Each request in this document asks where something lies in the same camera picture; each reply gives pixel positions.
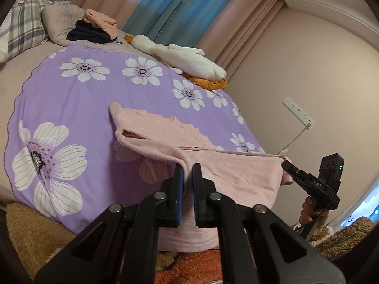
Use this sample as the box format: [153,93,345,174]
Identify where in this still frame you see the pink striped knit garment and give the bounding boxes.
[109,103,293,253]

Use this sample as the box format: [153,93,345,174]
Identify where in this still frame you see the folded dark navy clothes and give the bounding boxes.
[67,19,111,44]

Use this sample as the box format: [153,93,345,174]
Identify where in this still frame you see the folded pink clothes pile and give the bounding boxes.
[82,8,118,40]

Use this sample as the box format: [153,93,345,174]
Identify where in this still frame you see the right hand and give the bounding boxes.
[299,196,329,227]

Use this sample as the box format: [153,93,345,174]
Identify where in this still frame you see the brown fuzzy sleeve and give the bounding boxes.
[308,217,377,261]

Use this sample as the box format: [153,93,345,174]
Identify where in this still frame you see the purple floral quilt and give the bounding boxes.
[5,45,263,233]

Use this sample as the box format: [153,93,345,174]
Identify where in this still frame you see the white goose plush toy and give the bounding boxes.
[124,34,227,90]

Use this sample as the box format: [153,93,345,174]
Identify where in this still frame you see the pink and blue curtain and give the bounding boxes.
[71,0,284,76]

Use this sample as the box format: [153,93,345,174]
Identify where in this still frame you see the grey pillow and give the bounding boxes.
[41,4,89,47]

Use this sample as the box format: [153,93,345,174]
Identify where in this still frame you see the plaid grey blanket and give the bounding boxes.
[1,0,71,63]

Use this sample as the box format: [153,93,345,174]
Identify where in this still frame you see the white wall power strip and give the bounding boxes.
[282,97,315,128]

